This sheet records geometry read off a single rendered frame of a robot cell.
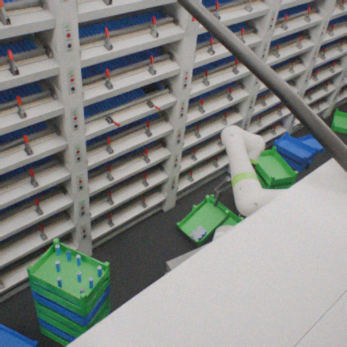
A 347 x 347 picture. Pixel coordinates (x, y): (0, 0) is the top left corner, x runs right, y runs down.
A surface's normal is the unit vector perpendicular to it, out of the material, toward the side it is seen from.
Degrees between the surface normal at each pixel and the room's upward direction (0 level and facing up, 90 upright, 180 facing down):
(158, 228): 0
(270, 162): 0
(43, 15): 18
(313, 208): 0
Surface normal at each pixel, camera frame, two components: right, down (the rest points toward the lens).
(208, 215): -0.19, -0.56
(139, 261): 0.09, -0.76
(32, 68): 0.29, -0.56
